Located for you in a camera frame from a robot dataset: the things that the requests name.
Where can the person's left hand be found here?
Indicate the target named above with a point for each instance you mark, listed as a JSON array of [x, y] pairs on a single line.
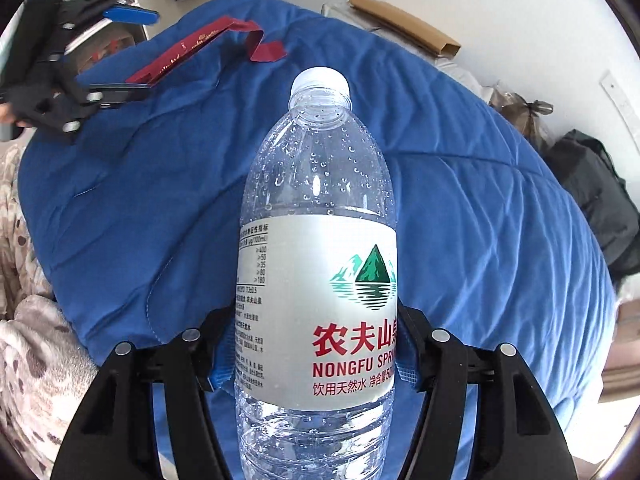
[[4, 112]]

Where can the white mattress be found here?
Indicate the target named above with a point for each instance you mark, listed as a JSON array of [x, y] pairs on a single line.
[[600, 435]]

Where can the black duffel bag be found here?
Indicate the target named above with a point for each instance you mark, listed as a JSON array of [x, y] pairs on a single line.
[[590, 195]]

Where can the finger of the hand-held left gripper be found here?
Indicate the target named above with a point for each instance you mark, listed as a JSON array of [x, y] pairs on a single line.
[[132, 14], [117, 94]]

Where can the blue quilt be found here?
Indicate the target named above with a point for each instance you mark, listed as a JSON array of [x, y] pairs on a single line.
[[150, 210]]

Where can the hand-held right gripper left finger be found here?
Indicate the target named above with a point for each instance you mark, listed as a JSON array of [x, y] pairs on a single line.
[[220, 385]]

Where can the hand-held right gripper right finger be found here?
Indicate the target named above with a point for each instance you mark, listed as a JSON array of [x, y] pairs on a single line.
[[407, 372]]

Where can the flat brown cardboard box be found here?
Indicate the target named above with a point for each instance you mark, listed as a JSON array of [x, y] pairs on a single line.
[[405, 22]]

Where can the white wall socket panel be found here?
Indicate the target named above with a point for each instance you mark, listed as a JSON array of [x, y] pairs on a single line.
[[620, 100]]

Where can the person's left forearm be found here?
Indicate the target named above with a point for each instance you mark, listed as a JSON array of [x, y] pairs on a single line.
[[20, 210]]

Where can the dark red ribbon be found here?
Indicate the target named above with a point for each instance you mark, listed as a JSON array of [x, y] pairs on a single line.
[[200, 42]]

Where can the gift bag with bow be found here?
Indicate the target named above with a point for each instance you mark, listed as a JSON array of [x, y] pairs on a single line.
[[522, 110]]

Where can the patterned fleece pajamas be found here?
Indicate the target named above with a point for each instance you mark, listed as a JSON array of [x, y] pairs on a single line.
[[35, 370]]

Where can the clear plastic water bottle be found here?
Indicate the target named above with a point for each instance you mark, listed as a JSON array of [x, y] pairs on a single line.
[[320, 260]]

